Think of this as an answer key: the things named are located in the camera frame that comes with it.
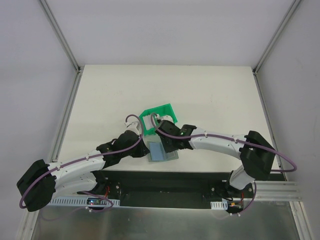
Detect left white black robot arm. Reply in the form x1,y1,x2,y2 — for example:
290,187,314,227
16,130,150,212

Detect sage green card holder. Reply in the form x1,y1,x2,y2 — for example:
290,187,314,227
147,141,179,163

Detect right aluminium frame post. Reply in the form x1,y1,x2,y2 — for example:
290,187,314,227
251,0,305,76

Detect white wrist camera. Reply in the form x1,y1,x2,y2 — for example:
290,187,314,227
124,121,141,136
154,114,174,124

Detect aluminium frame post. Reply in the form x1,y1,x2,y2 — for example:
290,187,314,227
37,0,85,75
251,0,305,76

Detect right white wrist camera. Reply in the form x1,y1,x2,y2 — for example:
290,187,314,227
154,114,174,124

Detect aluminium front rail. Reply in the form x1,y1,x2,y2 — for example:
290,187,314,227
255,181,302,202

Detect right white cable duct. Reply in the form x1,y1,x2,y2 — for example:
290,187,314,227
210,200,228,211

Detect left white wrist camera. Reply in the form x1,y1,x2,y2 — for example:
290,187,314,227
124,121,141,136

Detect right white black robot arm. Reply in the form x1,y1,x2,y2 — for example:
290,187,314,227
155,119,275,198

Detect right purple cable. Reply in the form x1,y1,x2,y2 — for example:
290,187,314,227
149,112,298,174

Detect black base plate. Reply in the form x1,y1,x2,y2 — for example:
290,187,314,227
90,170,253,209

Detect green plastic bin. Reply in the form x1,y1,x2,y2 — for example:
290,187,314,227
139,103,178,136

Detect left white cable duct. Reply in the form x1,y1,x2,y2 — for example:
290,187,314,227
48,196,120,208

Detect left aluminium frame post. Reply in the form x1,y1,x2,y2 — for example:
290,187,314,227
37,0,85,75

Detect white cable duct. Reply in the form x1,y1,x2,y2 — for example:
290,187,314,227
210,200,228,211
48,196,120,208

